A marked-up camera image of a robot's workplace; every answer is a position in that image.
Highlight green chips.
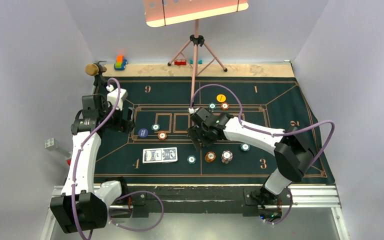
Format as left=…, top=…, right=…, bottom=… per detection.
left=208, top=102, right=217, bottom=111
left=240, top=143, right=250, bottom=152
left=151, top=123, right=161, bottom=132

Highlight red chips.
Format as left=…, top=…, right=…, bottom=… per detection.
left=157, top=131, right=168, bottom=140
left=220, top=102, right=230, bottom=110

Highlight red yellow poker chip stack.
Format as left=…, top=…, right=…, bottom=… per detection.
left=204, top=151, right=217, bottom=163

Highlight green poker chip stack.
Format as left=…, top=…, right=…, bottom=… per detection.
left=187, top=155, right=197, bottom=164

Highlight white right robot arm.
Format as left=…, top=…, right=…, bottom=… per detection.
left=187, top=107, right=315, bottom=204

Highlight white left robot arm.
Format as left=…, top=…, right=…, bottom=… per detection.
left=50, top=89, right=135, bottom=234

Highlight blue round blind button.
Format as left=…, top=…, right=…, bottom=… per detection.
left=137, top=128, right=149, bottom=138

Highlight yellow round dealer button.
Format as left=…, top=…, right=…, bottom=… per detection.
left=216, top=94, right=227, bottom=103

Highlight dark green poker mat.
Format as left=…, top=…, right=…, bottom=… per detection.
left=94, top=76, right=317, bottom=185

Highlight blue playing card deck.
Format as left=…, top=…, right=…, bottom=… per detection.
left=142, top=147, right=178, bottom=164

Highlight colourful toy block car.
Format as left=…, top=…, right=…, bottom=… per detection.
left=113, top=55, right=127, bottom=71

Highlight teal toy block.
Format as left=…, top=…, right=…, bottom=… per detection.
left=189, top=59, right=203, bottom=65

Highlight grey toy brick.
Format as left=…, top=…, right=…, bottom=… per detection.
left=44, top=138, right=71, bottom=158

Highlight red toy block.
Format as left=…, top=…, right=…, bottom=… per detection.
left=174, top=59, right=187, bottom=66

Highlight pink tripod music stand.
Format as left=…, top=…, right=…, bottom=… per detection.
left=143, top=0, right=249, bottom=107

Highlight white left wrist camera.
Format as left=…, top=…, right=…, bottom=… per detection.
left=106, top=85, right=128, bottom=111

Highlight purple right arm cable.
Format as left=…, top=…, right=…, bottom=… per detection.
left=188, top=83, right=336, bottom=226

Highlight aluminium frame rail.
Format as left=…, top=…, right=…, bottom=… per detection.
left=39, top=184, right=351, bottom=240

